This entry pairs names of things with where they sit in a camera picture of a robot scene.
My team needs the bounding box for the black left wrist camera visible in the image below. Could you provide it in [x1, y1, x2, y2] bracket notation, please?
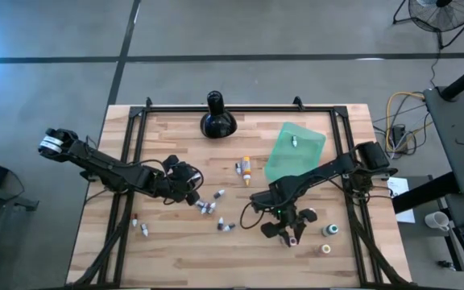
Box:
[162, 154, 180, 172]

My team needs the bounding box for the white mug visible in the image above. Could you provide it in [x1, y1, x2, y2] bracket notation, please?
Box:
[424, 210, 451, 233]

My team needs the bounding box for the teal translucent plastic bin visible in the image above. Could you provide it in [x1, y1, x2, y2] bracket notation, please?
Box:
[263, 122, 328, 183]

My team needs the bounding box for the large green food coloring bottle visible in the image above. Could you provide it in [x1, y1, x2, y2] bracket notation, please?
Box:
[322, 223, 340, 238]

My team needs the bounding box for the black power strip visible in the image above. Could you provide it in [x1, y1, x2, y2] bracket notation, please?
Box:
[391, 123, 407, 148]

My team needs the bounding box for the black floor fan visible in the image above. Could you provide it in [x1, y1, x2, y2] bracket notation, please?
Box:
[392, 0, 464, 49]

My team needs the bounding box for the black aluminium table frame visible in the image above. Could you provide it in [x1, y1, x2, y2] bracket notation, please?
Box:
[68, 103, 408, 289]

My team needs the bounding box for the large yellow food coloring bottle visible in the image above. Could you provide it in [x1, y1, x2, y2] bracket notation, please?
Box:
[242, 155, 253, 187]

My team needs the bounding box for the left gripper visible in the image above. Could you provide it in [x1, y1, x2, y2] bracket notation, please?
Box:
[163, 160, 201, 206]

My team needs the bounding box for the black desk lamp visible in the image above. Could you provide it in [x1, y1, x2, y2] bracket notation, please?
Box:
[199, 90, 239, 140]

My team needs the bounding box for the black metal beam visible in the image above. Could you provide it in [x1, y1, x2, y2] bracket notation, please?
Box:
[391, 171, 458, 214]

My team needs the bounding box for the yellow cable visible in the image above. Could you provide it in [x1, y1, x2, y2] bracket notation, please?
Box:
[384, 91, 434, 154]

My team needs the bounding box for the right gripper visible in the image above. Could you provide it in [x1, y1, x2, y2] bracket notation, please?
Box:
[260, 203, 318, 245]

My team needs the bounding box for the white paper sheet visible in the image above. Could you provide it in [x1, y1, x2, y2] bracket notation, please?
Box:
[387, 176, 416, 225]

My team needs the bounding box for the dark grey side table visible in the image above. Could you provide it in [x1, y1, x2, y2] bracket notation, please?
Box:
[423, 85, 464, 198]

